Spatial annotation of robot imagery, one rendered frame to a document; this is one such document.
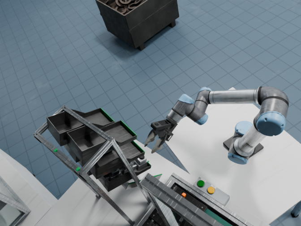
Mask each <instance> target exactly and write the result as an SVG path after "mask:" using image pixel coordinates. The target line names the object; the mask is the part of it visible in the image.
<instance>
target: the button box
mask: <svg viewBox="0 0 301 226"><path fill-rule="evenodd" d="M199 180H202V181H203V182H204V186H203V187H199V186H198V181H199ZM193 186H195V187H196V188H197V189H199V190H201V191H202V192H204V193H205V194H207V195H208V196H210V197H211V198H213V199H214V200H216V201H217V202H219V203H220V204H222V205H223V206H226V204H227V203H228V201H229V200H230V196H229V195H228V194H226V193H225V192H223V191H221V190H220V189H218V188H217V187H215V186H213V185H212V184H210V183H209V182H207V181H206V180H204V179H202V178H201V177H199V178H198V179H197V181H196V182H195V183H194V185H193ZM208 187H213V188H214V190H215V191H214V193H212V194H210V193H209V192H208V190H207V189H208Z"/></svg>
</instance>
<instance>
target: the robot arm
mask: <svg viewBox="0 0 301 226"><path fill-rule="evenodd" d="M193 103H194V100H193V99H192V98H190V97H189V96H188V95H186V94H183V95H182V96H181V97H180V98H179V99H178V101H177V102H176V103H175V105H174V106H173V108H172V109H171V110H170V112H169V113H168V115H167V116H166V118H167V119H164V120H161V121H157V122H152V123H151V127H152V128H153V129H152V130H151V131H150V133H149V134H148V137H147V139H146V142H145V145H144V147H146V146H147V145H148V143H149V142H153V141H154V139H155V136H156V135H158V136H159V138H160V139H158V140H157V141H156V145H155V146H154V148H153V149H152V151H151V153H152V154H153V153H154V152H156V151H157V150H160V149H162V144H163V143H164V142H165V141H169V140H170V139H171V138H170V139H169V137H170V136H171V137H172V136H173V135H174V134H173V133H172V132H173V130H174V129H175V127H176V126H177V125H178V124H177V123H179V121H180V120H181V119H182V117H183V116H184V115H185V116H187V117H188V118H190V119H191V120H192V121H194V122H195V123H197V124H198V125H203V124H204V123H206V121H207V120H208V115H207V114H206V113H205V112H206V109H207V106H208V105H209V104H258V105H260V106H261V108H260V111H259V113H258V114H257V115H256V117H255V118H254V120H253V124H252V123H251V122H248V121H241V122H238V123H237V124H236V126H235V132H234V136H233V139H232V143H231V146H230V149H229V152H228V159H229V160H230V161H232V162H234V163H237V164H240V165H245V164H247V162H248V158H249V156H250V155H252V153H253V152H254V150H255V147H256V146H257V145H258V144H259V143H260V142H261V141H262V140H263V139H264V138H265V137H266V136H277V135H279V134H281V133H282V132H283V130H284V128H285V125H286V117H287V112H288V106H289V99H288V97H287V95H286V94H285V93H284V92H283V91H281V90H280V89H278V88H275V87H268V86H263V87H258V88H257V89H241V90H223V91H212V90H211V89H210V88H207V87H202V88H201V89H200V91H199V93H198V96H197V98H196V100H195V103H194V104H193Z"/></svg>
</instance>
